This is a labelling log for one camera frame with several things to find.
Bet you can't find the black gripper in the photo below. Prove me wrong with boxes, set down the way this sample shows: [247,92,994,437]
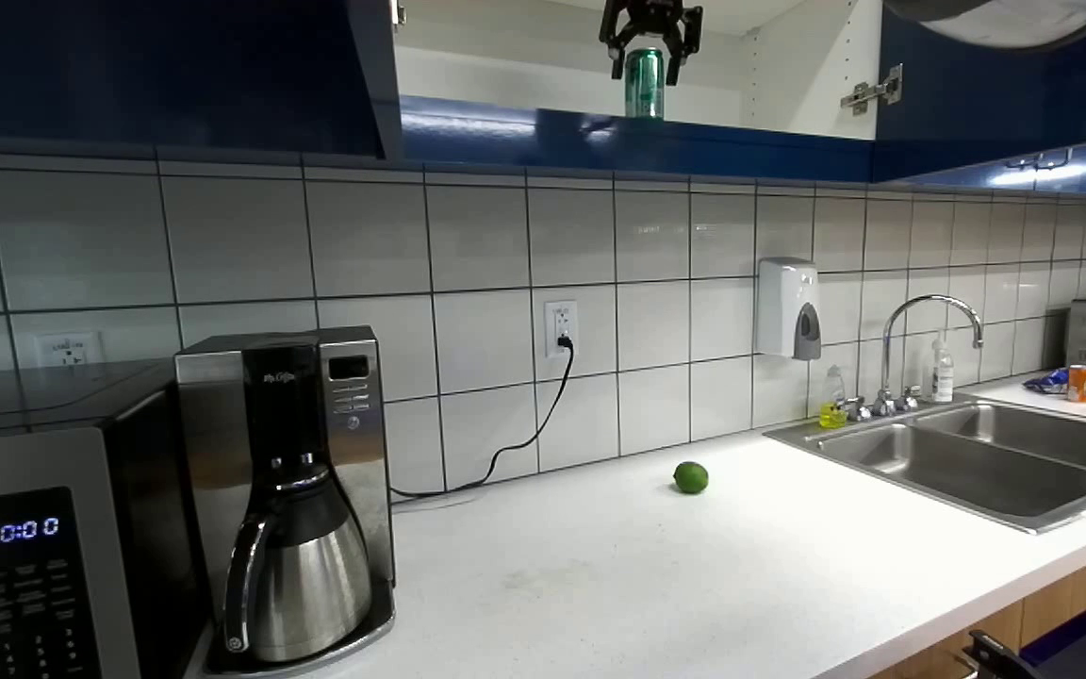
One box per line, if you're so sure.
[596,0,708,92]

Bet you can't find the green sprite can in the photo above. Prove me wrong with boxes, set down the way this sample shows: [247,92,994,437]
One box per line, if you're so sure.
[624,47,672,124]

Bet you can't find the open white blue cabinet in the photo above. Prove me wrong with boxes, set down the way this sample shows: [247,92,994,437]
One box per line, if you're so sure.
[385,0,888,185]

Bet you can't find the open blue cabinet door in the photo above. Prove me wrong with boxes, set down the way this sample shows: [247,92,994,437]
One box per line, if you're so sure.
[870,0,1086,202]

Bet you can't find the wooden base cabinet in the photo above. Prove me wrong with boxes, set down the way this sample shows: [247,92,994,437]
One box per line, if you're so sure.
[870,537,1086,679]

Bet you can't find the metal door hinge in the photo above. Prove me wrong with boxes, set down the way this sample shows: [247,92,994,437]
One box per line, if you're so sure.
[838,61,913,121]

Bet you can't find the chrome gooseneck faucet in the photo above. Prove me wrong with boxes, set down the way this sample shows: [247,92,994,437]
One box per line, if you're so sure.
[877,292,994,420]

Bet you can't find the yellow dish soap bottle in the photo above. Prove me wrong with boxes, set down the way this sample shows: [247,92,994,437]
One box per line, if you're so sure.
[810,364,853,435]

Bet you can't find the green lime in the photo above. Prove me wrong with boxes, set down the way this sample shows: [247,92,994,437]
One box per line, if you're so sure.
[667,457,716,498]

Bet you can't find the small clear bottle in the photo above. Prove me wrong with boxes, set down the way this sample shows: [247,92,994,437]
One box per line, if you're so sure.
[929,334,963,407]

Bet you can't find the black silver coffee maker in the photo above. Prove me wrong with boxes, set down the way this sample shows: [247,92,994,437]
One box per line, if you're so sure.
[175,326,402,679]

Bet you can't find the colourful small item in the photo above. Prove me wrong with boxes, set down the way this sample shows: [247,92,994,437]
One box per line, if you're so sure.
[1024,368,1077,399]

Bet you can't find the stainless steel sink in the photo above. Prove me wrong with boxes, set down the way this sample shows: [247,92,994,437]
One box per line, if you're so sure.
[765,395,1086,537]

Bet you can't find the steel coffee carafe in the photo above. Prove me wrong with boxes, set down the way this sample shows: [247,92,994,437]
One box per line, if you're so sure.
[216,467,378,667]

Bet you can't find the dark blue black object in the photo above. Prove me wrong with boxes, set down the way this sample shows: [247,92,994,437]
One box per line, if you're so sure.
[955,594,1086,679]

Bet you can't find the black silver microwave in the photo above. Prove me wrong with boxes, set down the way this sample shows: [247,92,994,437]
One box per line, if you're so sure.
[0,360,216,679]

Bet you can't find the white wall outlet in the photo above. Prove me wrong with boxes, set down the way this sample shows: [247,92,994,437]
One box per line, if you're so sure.
[541,293,585,369]
[38,329,111,374]

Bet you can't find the white wall soap dispenser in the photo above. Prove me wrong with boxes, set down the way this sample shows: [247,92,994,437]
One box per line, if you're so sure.
[756,257,825,368]

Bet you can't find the black power cord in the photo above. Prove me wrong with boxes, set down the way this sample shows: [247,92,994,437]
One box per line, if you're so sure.
[385,334,578,507]

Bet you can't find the closed blue wall cabinet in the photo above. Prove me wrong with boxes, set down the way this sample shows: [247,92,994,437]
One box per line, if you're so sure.
[0,0,403,168]

